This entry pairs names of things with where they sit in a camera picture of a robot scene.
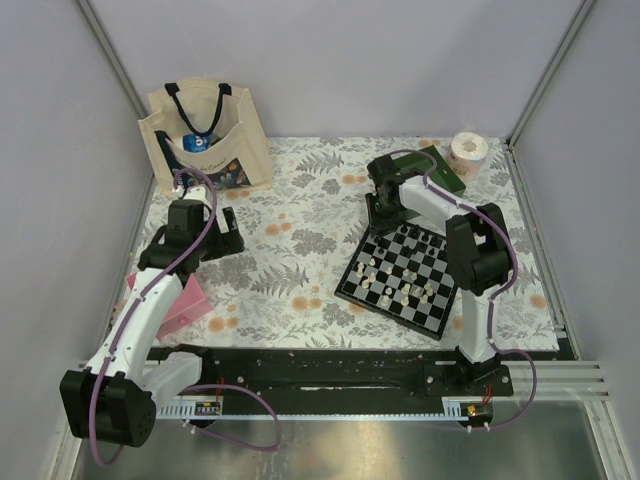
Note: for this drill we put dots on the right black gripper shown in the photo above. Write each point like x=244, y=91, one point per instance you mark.
x=377, y=225

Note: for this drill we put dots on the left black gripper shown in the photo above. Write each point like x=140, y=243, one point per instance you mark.
x=228, y=243

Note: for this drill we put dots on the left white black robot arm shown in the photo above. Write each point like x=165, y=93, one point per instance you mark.
x=113, y=399

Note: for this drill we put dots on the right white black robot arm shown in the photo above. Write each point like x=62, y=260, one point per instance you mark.
x=479, y=253

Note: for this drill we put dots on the black white chess board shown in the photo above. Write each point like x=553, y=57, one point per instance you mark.
x=428, y=319

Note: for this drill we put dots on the green plastic tray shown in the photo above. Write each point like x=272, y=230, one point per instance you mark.
x=445, y=170

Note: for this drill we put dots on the floral table mat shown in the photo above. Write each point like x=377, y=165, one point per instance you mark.
x=300, y=235

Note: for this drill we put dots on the cream canvas tote bag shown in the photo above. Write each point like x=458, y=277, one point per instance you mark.
x=210, y=126

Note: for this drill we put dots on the toilet paper roll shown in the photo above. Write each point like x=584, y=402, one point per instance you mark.
x=466, y=154

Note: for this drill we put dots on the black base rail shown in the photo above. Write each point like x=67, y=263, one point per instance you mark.
x=320, y=382

